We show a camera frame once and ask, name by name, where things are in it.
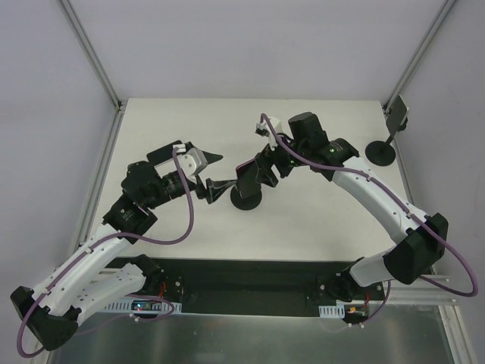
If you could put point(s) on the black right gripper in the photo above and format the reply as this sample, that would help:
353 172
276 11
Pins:
264 167

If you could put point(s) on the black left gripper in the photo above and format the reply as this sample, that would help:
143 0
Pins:
201 186

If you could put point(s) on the black phone purple edge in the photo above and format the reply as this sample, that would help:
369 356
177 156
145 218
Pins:
247 179

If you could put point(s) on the black phone stand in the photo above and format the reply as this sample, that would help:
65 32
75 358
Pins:
245 204
381 153

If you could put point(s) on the black phone silver edge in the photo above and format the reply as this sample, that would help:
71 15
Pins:
397 115

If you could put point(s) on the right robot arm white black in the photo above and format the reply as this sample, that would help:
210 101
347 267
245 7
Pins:
418 237

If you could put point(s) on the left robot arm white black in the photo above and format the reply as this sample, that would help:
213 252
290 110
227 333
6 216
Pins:
55 308

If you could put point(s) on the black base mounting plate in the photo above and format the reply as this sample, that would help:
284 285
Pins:
237 287

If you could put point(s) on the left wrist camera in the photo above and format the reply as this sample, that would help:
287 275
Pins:
190 159

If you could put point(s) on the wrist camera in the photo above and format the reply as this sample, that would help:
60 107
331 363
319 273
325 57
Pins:
190 159
263 129

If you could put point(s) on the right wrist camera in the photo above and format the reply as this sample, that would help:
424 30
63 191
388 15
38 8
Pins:
263 129

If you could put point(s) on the aluminium frame rail left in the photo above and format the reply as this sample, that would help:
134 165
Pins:
82 230

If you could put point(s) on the white cable duct left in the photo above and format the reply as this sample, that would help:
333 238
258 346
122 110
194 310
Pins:
149 307

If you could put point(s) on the white cable duct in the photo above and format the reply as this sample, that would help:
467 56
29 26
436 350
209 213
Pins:
332 312
149 307

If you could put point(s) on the aluminium frame post right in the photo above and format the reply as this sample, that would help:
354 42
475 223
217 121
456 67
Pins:
432 32

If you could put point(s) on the aluminium frame post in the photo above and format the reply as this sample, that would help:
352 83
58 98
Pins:
432 32
90 53

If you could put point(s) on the white cable duct right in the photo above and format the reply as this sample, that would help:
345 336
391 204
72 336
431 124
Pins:
332 312

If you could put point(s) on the aluminium frame post left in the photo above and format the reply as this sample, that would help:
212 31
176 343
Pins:
90 53

